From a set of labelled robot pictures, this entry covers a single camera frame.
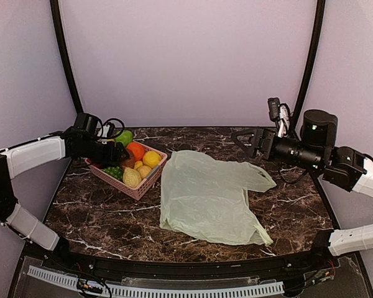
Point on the white slotted cable duct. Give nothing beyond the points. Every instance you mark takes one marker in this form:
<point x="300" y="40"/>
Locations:
<point x="137" y="287"/>

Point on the yellow toy bananas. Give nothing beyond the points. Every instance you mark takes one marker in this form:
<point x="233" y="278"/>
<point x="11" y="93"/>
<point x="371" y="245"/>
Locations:
<point x="138" y="164"/>

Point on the yellow toy lemon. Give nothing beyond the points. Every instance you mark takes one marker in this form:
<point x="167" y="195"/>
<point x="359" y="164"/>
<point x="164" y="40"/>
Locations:
<point x="151" y="159"/>

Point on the pink plastic basket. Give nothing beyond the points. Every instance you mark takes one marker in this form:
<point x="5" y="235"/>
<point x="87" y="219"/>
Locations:
<point x="148" y="175"/>

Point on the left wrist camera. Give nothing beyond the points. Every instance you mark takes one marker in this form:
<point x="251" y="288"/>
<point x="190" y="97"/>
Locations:
<point x="111" y="128"/>

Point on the tan brown fruit from bag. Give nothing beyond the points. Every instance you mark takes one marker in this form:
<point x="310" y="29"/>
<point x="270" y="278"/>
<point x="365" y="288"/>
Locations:
<point x="128" y="162"/>

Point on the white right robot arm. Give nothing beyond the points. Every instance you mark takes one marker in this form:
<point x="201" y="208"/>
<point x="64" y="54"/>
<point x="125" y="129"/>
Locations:
<point x="317" y="154"/>

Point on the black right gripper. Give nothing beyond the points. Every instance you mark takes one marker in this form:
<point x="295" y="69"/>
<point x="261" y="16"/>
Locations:
<point x="257" y="140"/>

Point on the black front rail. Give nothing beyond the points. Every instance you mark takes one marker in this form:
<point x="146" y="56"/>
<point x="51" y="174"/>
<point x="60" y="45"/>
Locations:
<point x="293" y="266"/>

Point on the light green plastic bag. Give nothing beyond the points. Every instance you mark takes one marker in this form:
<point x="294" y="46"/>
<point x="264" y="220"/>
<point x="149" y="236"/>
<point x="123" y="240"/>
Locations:
<point x="207" y="199"/>

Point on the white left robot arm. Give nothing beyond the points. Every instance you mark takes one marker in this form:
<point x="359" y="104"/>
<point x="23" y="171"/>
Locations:
<point x="86" y="138"/>

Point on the left black frame post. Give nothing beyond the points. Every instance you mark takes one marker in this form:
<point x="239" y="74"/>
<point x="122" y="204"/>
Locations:
<point x="64" y="55"/>

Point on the green toy vegetable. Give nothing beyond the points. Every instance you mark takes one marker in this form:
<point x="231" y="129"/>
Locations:
<point x="116" y="172"/>

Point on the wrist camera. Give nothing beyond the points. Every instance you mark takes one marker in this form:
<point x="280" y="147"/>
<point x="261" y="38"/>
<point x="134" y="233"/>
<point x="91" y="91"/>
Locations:
<point x="111" y="128"/>
<point x="279" y="113"/>

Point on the right black frame post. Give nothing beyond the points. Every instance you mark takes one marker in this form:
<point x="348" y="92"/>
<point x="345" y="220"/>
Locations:
<point x="310" y="61"/>

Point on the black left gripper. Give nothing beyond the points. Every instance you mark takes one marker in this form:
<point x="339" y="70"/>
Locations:
<point x="109" y="156"/>

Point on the black frame post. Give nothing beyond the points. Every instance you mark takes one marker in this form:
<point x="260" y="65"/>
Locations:
<point x="64" y="55"/>
<point x="310" y="61"/>

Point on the green apple from bag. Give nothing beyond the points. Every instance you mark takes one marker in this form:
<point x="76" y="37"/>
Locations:
<point x="125" y="138"/>

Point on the orange fruit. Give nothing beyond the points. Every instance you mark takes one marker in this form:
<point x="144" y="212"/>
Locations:
<point x="137" y="149"/>

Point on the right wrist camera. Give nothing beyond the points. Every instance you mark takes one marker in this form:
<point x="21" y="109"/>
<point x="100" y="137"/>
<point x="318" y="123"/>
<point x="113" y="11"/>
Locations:
<point x="279" y="113"/>

